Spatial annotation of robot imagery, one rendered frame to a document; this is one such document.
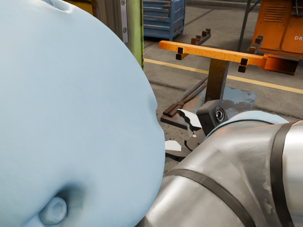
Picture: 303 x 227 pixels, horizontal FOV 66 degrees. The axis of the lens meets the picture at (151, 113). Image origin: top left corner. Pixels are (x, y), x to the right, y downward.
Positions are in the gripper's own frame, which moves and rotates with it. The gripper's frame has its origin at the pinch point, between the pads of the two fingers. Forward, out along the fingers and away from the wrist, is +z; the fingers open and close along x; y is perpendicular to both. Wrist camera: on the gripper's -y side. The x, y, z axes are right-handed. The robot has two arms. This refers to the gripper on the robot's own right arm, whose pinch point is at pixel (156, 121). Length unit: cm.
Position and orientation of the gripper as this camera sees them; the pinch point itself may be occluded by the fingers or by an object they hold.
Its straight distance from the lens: 49.0
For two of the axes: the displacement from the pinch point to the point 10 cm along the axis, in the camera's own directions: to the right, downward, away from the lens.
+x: 6.3, -4.3, 6.4
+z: -7.7, -3.5, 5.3
